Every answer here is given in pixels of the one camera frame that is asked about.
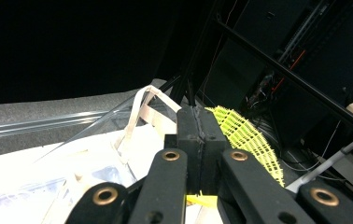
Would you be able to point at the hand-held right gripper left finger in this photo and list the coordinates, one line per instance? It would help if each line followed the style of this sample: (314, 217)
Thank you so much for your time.
(188, 146)

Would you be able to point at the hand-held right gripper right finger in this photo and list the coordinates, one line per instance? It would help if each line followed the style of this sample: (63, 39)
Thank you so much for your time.
(213, 146)

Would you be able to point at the yellow shuttlecock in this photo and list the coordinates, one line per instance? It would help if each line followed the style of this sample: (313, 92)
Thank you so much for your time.
(246, 137)

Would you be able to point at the transparent bag with beige trim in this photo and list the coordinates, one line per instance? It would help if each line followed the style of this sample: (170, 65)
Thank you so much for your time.
(140, 118)

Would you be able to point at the clear plastic sheet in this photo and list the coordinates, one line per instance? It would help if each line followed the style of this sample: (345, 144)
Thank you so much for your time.
(143, 146)

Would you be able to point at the black horizontal frame bar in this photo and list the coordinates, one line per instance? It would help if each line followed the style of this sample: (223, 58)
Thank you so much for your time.
(289, 74)

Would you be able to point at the metal floor rail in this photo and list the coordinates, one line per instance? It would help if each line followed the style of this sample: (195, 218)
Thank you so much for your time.
(40, 123)

